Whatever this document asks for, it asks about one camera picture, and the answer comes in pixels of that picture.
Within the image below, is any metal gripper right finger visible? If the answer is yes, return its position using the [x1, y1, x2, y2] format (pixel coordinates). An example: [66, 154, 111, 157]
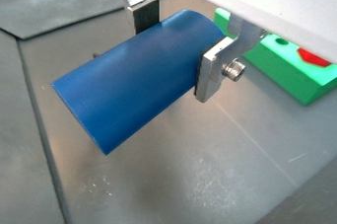
[195, 14, 267, 103]

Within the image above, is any blue oval cylinder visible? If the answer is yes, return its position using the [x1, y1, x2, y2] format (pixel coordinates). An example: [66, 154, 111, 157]
[52, 10, 224, 154]

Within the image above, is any red hexagon peg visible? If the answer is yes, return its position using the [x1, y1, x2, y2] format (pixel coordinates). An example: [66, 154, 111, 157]
[298, 48, 331, 67]

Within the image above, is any green shape sorter block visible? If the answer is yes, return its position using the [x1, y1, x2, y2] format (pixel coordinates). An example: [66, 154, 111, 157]
[214, 7, 337, 107]

